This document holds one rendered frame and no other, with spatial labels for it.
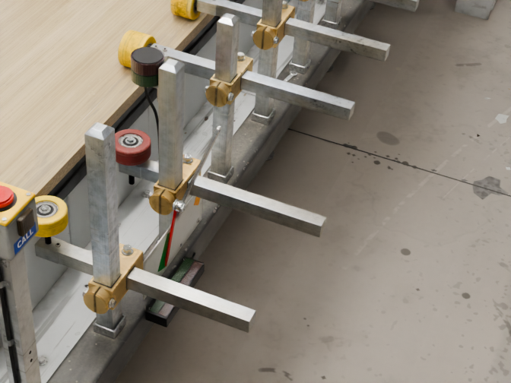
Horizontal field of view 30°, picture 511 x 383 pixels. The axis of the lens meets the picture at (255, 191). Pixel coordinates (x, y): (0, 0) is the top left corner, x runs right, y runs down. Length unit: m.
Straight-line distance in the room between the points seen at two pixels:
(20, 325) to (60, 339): 0.47
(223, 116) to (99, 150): 0.56
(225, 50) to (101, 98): 0.29
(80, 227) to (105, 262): 0.38
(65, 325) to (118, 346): 0.18
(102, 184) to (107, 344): 0.37
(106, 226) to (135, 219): 0.55
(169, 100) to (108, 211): 0.26
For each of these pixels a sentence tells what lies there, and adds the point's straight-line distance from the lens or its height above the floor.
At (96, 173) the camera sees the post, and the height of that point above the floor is 1.09.
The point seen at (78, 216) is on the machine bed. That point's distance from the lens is 2.03.
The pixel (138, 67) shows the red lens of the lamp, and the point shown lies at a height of 1.14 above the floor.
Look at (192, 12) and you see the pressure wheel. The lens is 2.28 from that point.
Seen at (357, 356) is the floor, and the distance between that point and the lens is 2.74.
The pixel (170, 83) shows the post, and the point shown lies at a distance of 1.70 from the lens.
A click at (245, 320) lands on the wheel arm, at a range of 1.68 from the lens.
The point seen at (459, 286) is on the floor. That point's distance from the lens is 3.00.
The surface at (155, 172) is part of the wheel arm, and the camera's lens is 1.91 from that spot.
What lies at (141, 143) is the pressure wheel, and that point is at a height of 0.91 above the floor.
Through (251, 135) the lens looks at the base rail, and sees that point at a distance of 2.28.
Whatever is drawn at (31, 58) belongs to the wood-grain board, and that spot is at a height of 0.90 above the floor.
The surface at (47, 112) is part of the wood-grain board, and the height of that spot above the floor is 0.90.
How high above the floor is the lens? 2.07
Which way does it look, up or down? 40 degrees down
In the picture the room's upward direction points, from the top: 5 degrees clockwise
